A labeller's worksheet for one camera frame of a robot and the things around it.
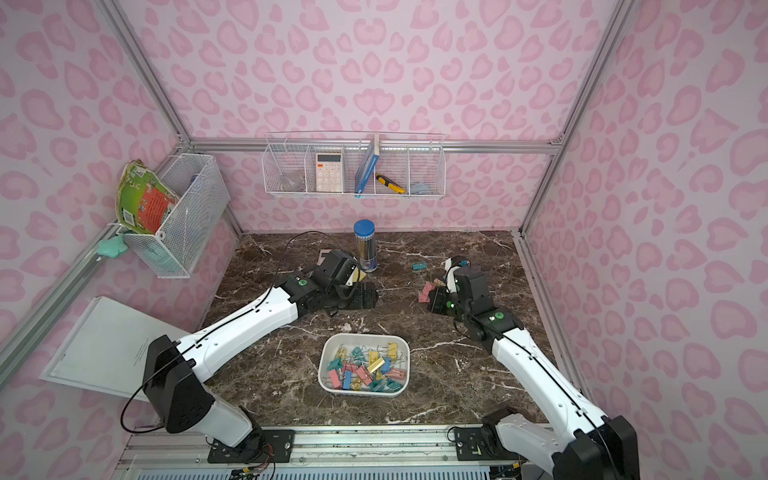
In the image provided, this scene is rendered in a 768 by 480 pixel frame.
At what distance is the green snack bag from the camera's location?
68 cm

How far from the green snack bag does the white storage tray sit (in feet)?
1.79

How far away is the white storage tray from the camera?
813 mm
